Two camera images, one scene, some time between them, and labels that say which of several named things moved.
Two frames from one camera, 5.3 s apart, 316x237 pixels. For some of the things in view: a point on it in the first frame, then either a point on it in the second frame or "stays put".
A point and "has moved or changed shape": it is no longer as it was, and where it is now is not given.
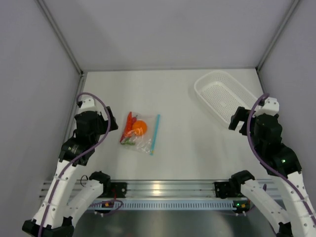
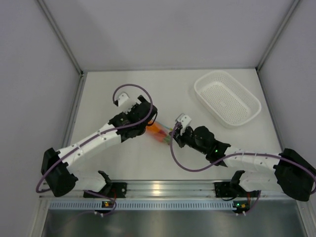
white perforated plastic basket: (221, 96) stays put
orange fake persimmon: (139, 127) has moved or changed shape
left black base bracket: (118, 189) stays put
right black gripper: (241, 114) to (179, 137)
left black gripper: (104, 123) to (133, 109)
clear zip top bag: (139, 132) to (159, 132)
